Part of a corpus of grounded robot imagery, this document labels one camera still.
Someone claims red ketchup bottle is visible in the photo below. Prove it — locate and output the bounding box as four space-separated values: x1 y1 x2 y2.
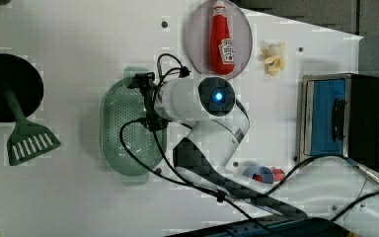
209 0 235 75

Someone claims black toaster oven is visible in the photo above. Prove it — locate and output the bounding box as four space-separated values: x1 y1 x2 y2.
298 73 379 171

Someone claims green plastic strainer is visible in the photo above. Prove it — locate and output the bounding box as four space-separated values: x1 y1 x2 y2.
100 66 163 187

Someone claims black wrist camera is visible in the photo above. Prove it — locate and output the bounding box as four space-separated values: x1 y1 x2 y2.
127 72 155 89

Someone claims yellow toy banana peel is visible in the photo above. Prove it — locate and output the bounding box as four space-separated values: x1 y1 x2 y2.
262 42 285 76

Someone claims blue bowl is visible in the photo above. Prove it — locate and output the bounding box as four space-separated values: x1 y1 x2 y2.
243 166 274 184

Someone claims green slotted spatula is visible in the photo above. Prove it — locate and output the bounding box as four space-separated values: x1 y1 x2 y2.
4 89 61 166

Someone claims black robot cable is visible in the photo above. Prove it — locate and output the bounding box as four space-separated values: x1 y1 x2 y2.
118 53 379 235

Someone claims black round pan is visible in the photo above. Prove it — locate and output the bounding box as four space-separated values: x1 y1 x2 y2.
0 53 44 122

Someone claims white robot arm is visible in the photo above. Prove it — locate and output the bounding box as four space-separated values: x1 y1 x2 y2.
141 77 379 237

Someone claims red toy fruit in bowl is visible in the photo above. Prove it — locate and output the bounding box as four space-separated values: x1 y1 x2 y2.
253 175 264 182

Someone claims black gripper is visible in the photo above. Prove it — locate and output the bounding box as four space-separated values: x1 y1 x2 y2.
143 87 169 131

